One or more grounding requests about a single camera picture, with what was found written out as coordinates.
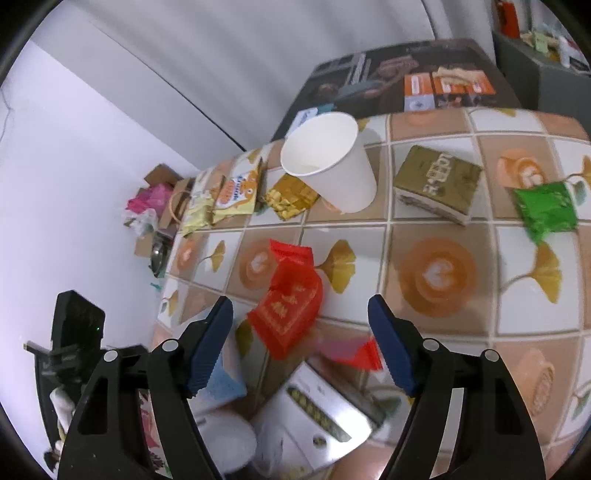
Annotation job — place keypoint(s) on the orange and white snack packet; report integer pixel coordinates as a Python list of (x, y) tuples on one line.
[(238, 191)]

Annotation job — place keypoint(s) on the grey curtain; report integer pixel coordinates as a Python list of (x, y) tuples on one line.
[(277, 55)]

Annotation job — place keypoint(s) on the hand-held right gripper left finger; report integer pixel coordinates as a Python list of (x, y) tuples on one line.
[(210, 346)]

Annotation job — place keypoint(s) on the white plastic bag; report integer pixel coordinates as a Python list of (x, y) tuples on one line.
[(138, 221)]

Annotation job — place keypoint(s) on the pink bag in cardboard box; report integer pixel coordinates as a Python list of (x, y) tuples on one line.
[(147, 198)]

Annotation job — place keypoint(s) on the olive green box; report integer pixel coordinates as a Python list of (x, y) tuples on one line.
[(438, 184)]

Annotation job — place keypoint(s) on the small white bottle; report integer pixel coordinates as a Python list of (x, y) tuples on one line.
[(564, 50)]

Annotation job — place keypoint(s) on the red thermos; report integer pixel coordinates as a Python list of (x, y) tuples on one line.
[(507, 18)]

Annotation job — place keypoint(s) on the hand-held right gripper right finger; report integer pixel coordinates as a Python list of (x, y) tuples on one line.
[(392, 350)]

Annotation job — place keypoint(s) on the dark printed board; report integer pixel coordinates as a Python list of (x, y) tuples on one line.
[(392, 78)]

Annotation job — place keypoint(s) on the red snack packet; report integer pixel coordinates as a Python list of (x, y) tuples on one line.
[(288, 309)]

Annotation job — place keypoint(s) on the blue and white carton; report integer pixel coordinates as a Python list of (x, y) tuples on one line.
[(226, 383)]

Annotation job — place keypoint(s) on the cardboard box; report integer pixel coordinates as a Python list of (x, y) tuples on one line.
[(157, 177)]

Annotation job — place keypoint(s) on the yellow and white snack packet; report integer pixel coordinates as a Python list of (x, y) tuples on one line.
[(198, 207)]

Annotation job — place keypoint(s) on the pink printed bag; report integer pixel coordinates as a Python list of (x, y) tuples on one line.
[(152, 434)]

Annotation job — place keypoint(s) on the small green packet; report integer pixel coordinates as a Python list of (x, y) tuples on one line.
[(547, 210)]

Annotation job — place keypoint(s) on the grey side table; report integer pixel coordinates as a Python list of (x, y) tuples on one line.
[(540, 87)]

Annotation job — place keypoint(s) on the white paper cup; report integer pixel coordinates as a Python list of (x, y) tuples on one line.
[(332, 170)]

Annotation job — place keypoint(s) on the red wrapper piece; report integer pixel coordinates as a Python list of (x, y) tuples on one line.
[(355, 353)]

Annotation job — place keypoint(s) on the gold snack packet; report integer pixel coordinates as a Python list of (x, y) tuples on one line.
[(291, 198)]

